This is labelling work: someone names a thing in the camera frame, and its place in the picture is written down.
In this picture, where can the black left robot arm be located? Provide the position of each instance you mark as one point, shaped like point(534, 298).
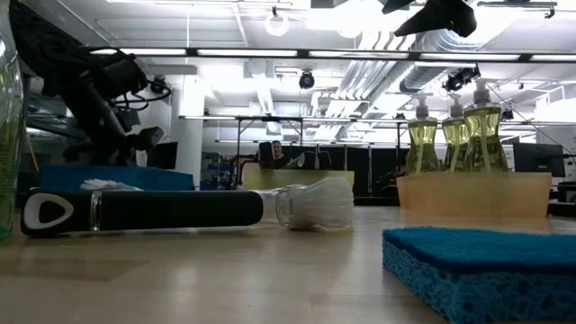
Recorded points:
point(45, 45)

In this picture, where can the yellow plastic bin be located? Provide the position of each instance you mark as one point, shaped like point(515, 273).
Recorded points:
point(270, 180)

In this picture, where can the person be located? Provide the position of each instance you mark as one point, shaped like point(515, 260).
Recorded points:
point(277, 150)

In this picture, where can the black ceiling device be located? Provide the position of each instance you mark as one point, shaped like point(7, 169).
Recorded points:
point(459, 80)

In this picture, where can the black partition panel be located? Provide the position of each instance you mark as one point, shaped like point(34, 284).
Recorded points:
point(364, 180)

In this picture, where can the blue scrub sponge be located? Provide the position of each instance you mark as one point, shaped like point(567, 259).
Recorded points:
point(472, 270)

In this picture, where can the orange plastic bin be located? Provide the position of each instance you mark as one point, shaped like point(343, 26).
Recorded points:
point(472, 195)

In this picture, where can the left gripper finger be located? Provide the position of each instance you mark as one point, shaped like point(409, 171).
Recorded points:
point(150, 138)
point(76, 154)

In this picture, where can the blue plastic bin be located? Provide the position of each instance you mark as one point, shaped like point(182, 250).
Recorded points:
point(148, 177)

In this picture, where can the black aluminium table frame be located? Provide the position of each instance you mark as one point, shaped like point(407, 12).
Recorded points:
point(375, 201)

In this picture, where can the black overhead frame bar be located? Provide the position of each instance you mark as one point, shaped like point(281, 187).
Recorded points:
point(524, 57)

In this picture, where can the black monitor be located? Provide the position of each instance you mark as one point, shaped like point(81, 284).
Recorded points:
point(166, 155)
point(537, 159)

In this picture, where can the white pillar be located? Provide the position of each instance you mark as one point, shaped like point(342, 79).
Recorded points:
point(189, 135)

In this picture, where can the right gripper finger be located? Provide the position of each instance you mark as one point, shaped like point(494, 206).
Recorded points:
point(445, 18)
point(393, 3)

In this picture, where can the silver ventilation duct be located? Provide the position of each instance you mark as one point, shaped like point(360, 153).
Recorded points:
point(427, 74)

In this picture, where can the black workbench frame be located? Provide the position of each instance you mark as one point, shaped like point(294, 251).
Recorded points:
point(252, 119)

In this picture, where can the black hanging camera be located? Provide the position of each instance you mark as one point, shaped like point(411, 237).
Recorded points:
point(307, 80)
point(158, 84)

